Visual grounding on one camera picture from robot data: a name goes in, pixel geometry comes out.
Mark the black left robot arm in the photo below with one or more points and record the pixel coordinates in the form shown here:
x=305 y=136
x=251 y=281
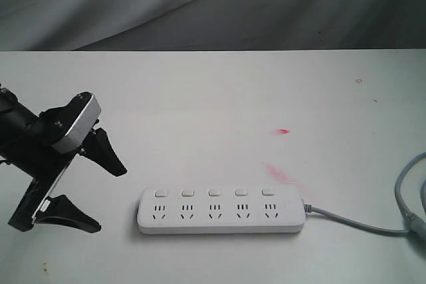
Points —
x=48 y=126

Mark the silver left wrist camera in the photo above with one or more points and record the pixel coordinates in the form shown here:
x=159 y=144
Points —
x=81 y=115

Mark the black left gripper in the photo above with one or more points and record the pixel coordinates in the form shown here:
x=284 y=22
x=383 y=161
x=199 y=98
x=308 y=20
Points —
x=21 y=147

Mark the white five-outlet power strip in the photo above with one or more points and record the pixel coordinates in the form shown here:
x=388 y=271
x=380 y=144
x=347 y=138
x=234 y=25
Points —
x=165 y=210

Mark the grey backdrop cloth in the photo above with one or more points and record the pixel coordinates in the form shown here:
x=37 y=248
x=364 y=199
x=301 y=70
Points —
x=211 y=25

